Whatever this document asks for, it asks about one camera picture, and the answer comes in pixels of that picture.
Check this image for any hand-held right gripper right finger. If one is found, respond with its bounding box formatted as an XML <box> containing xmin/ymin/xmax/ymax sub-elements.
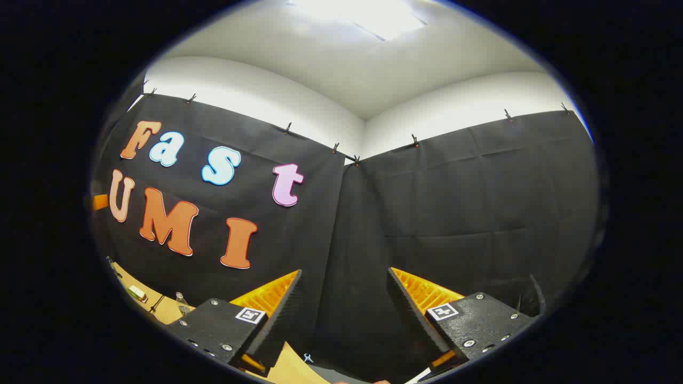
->
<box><xmin>387</xmin><ymin>267</ymin><xmax>536</xmax><ymax>375</ymax></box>

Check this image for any ceiling light panel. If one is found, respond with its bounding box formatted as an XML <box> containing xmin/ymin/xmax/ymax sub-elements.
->
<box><xmin>285</xmin><ymin>0</ymin><xmax>427</xmax><ymax>42</ymax></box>

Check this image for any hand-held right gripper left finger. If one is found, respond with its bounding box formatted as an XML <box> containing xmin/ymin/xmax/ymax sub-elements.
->
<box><xmin>164</xmin><ymin>269</ymin><xmax>303</xmax><ymax>377</ymax></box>

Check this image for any row of black cloth clips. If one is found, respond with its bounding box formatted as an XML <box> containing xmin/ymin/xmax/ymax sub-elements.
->
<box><xmin>141</xmin><ymin>85</ymin><xmax>571</xmax><ymax>163</ymax></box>

